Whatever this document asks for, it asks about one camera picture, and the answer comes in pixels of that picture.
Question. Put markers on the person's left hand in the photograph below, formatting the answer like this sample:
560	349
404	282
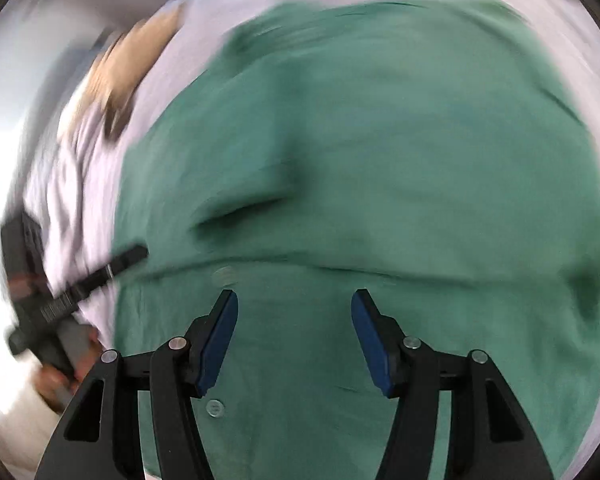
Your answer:
52	385

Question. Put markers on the green button shirt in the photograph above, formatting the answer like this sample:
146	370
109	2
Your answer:
355	160

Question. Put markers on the tan cloth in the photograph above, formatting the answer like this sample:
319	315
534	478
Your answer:
130	55

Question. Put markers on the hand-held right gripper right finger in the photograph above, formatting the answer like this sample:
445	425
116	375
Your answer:
372	342

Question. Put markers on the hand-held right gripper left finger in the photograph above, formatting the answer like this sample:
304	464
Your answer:
219	340

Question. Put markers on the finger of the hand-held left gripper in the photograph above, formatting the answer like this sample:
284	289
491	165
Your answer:
112	267

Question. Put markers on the white bed blanket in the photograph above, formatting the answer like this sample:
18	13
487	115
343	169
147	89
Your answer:
555	25

